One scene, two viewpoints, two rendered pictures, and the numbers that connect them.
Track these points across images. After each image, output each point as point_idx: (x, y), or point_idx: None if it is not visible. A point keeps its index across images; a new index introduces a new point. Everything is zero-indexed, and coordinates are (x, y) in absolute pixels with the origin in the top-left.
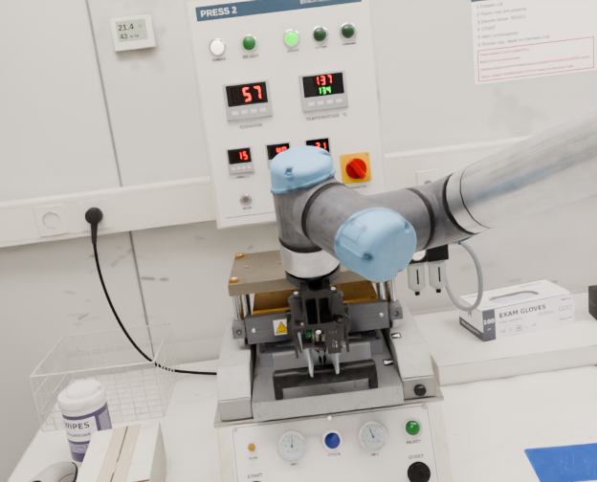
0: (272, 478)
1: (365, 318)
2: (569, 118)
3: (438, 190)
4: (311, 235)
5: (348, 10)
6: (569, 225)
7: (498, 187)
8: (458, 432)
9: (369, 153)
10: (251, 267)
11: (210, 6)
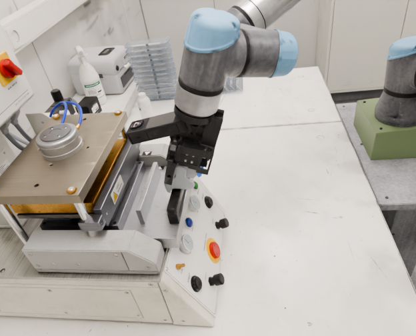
0: (192, 269)
1: (133, 155)
2: None
3: (243, 19)
4: (252, 67)
5: None
6: (31, 81)
7: (284, 2)
8: None
9: (6, 52)
10: (41, 182)
11: None
